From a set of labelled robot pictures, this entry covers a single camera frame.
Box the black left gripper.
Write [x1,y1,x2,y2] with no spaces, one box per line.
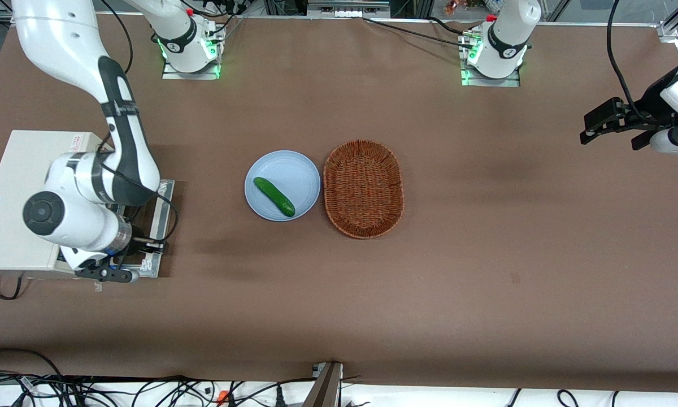
[579,85,677,146]

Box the oven door with silver handle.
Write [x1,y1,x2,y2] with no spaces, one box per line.
[113,179,175,279]

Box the white toaster oven body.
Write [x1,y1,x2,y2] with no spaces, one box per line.
[0,130,147,279]

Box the green cucumber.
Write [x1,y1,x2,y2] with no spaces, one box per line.
[253,177,296,218]

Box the light blue round plate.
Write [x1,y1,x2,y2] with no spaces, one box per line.
[244,150,321,222]

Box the brown wicker oval basket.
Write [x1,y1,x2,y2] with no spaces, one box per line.
[323,139,405,240]

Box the grey power strip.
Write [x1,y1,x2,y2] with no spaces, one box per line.
[307,0,392,18]

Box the black left wrist camera cable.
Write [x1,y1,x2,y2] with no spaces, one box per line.
[606,0,656,122]

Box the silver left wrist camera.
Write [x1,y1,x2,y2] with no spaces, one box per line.
[632,127,678,157]

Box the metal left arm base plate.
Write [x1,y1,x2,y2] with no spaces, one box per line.
[459,28,521,88]

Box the black looped floor cable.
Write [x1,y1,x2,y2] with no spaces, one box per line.
[0,347,68,385]

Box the black oven power cable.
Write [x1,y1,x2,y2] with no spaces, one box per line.
[0,271,25,301]

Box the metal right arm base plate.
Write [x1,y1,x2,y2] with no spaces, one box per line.
[162,23,227,81]

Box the short black table cable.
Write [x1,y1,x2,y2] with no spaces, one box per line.
[428,16,478,38]

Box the long black table cable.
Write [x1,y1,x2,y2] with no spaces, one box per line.
[360,16,476,50]

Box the grey camera mast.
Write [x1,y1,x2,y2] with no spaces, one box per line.
[302,362,344,407]

